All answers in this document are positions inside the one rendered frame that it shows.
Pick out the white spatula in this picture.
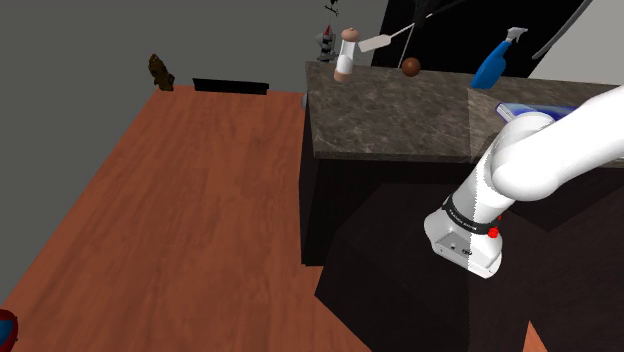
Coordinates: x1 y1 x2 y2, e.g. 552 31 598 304
357 11 426 53

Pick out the brown ball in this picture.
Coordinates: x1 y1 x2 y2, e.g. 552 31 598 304
401 56 422 78

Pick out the red and blue round object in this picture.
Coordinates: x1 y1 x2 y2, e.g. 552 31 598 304
0 308 20 350

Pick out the black baseboard vent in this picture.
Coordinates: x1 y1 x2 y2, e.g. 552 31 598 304
192 77 270 96

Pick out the blue spray bottle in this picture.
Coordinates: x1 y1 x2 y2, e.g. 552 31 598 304
470 27 529 90

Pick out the blue flat box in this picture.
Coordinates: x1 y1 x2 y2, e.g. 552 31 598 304
495 102 579 124

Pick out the grey rocket figure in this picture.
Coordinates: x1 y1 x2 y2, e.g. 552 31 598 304
315 25 339 63

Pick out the brown figurine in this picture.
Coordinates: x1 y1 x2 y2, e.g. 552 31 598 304
147 53 176 92

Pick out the white pepper mill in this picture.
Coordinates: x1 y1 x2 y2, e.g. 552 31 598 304
333 27 360 83

